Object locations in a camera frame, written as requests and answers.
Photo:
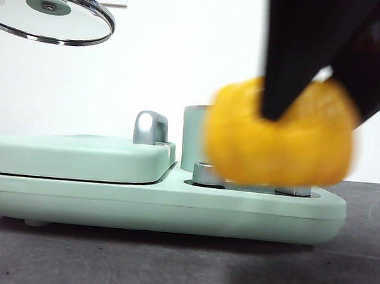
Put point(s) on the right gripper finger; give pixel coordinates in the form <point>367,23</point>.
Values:
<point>375,84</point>
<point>296,42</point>

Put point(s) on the glass lid with mint knob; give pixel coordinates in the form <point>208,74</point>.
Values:
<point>49,6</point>

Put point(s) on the yellow pumpkin with green stem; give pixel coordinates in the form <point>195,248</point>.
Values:
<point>275,148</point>

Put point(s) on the silver control knob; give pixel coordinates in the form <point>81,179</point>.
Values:
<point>203,177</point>
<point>293,190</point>

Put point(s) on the mint green griddle cover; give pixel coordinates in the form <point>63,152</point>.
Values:
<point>77,156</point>

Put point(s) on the mint green breakfast machine base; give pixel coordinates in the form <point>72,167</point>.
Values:
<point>171,206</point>

